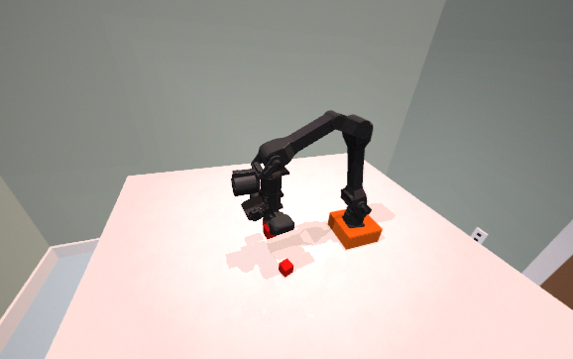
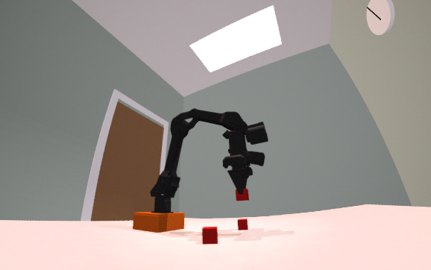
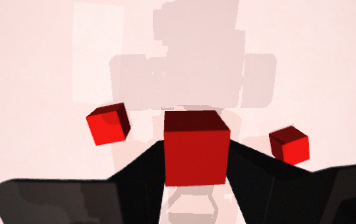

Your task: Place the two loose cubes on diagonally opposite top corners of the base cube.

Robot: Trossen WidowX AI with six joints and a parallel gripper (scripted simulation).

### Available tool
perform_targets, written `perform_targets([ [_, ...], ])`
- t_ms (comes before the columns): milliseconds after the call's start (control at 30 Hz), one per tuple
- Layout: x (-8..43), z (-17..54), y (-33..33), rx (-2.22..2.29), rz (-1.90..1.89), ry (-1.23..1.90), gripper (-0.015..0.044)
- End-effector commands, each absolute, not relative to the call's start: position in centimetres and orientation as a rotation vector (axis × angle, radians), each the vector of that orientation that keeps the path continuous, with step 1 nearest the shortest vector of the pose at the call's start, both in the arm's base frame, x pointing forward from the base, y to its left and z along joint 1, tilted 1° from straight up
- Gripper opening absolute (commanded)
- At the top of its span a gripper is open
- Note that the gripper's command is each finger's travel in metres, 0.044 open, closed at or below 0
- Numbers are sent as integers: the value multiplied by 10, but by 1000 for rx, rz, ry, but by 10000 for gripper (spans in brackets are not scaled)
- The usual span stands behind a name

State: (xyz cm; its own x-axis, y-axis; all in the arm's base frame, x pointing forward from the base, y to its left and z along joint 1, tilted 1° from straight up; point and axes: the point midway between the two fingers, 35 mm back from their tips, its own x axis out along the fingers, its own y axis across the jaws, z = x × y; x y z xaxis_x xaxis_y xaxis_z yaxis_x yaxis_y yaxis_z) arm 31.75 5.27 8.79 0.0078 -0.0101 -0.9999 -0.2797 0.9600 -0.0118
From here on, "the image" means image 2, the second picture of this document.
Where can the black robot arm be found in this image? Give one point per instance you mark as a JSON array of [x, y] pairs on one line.
[[168, 181]]

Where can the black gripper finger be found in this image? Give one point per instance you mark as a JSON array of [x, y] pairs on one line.
[[247, 175], [237, 176]]

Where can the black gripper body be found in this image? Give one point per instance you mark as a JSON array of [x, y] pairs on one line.
[[236, 159]]

